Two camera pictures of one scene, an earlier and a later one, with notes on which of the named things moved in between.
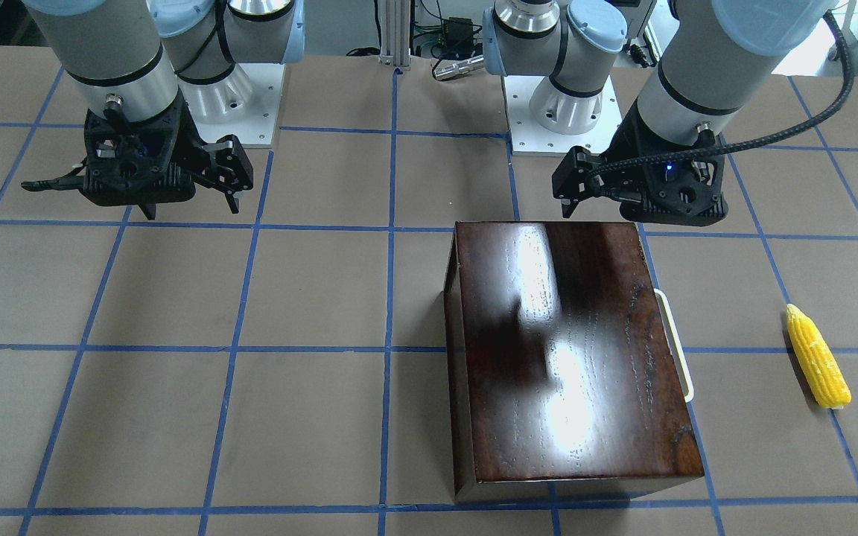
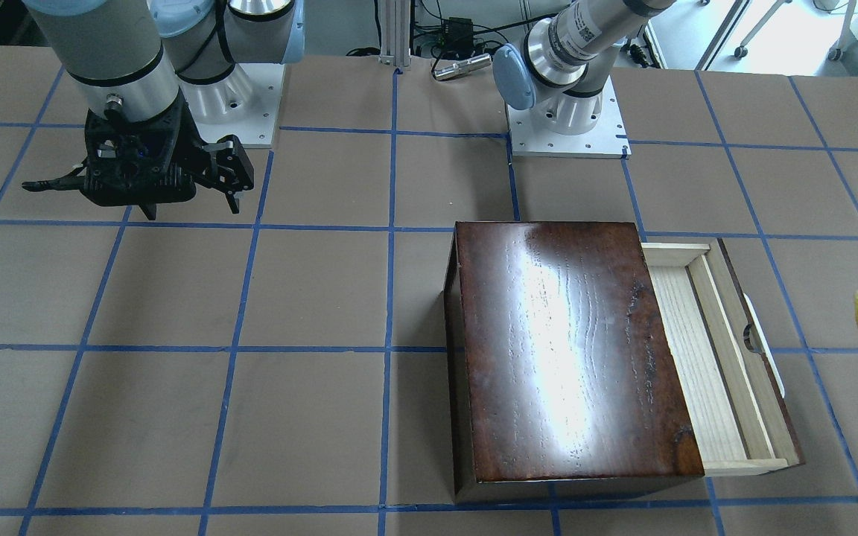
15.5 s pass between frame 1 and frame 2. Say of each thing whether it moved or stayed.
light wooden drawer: moved
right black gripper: stayed
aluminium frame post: stayed
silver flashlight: stayed
